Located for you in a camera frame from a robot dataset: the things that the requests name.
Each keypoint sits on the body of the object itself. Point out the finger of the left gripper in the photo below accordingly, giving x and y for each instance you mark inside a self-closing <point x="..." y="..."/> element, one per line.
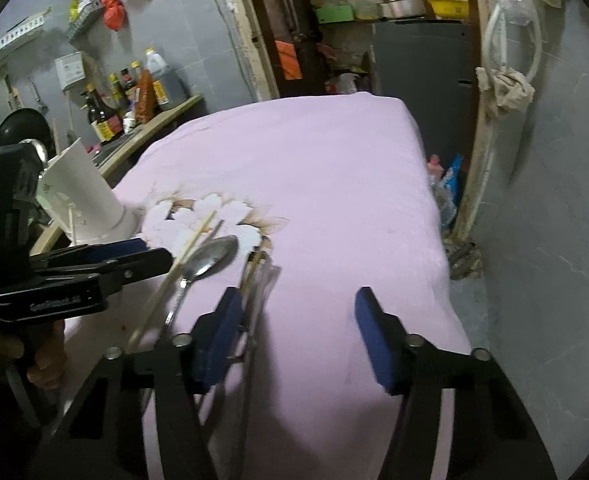
<point x="124" y="270"/>
<point x="88" y="253"/>

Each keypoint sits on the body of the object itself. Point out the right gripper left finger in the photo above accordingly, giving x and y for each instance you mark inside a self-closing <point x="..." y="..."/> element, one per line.
<point x="213" y="336"/>

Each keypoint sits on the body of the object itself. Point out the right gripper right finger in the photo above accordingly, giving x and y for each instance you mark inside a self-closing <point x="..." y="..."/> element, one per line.
<point x="392" y="352"/>

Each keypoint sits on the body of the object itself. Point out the white utensil holder cup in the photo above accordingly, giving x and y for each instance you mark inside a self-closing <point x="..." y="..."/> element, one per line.
<point x="71" y="178"/>

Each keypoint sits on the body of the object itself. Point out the metal spoon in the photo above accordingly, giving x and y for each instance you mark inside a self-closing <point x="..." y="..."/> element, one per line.
<point x="212" y="257"/>

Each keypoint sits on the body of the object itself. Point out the metal fork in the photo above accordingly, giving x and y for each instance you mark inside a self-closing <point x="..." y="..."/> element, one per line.
<point x="257" y="282"/>

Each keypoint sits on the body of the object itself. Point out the left hand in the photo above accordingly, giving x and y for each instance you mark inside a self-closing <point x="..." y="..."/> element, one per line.
<point x="48" y="363"/>

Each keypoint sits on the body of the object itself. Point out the pink floral cloth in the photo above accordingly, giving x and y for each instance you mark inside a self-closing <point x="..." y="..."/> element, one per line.
<point x="338" y="189"/>

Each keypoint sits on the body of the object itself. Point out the dark soy sauce bottle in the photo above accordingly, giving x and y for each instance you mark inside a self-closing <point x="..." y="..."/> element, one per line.
<point x="107" y="123"/>

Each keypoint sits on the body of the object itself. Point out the black wok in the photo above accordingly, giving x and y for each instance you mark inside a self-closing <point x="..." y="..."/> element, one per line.
<point x="25" y="124"/>

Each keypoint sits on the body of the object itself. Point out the orange sauce pouch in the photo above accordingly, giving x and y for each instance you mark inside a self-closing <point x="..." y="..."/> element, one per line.
<point x="145" y="98"/>

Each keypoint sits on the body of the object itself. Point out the large oil jug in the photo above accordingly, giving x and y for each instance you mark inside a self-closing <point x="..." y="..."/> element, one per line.
<point x="166" y="84"/>

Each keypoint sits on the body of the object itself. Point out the white paper box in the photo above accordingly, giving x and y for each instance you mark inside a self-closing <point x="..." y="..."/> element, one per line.
<point x="70" y="70"/>

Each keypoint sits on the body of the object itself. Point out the red plastic bag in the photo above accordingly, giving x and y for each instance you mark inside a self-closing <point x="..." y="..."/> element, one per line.
<point x="114" y="14"/>

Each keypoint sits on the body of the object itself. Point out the grey cabinet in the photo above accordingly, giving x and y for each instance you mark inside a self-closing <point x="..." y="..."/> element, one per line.
<point x="428" y="64"/>

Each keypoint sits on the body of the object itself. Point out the green box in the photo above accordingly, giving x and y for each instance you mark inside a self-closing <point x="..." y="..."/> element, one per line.
<point x="335" y="13"/>

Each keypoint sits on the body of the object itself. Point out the metal pot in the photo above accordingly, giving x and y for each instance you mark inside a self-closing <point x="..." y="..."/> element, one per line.
<point x="398" y="9"/>

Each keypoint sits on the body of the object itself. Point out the yellow bowl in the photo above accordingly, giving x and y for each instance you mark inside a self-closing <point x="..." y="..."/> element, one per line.
<point x="450" y="9"/>

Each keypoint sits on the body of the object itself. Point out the white wall rack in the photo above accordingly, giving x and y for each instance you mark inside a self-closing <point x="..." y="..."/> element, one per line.
<point x="23" y="32"/>

